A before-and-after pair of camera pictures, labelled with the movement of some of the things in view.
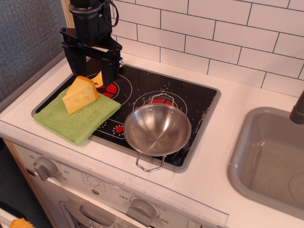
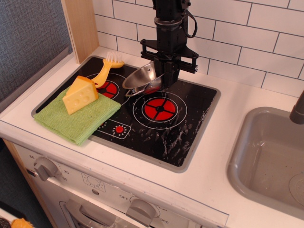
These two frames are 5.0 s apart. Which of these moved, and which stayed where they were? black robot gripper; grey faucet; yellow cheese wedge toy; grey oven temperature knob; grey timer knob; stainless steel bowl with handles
Moved: stainless steel bowl with handles; black robot gripper
Stayed: grey faucet; yellow cheese wedge toy; grey oven temperature knob; grey timer knob
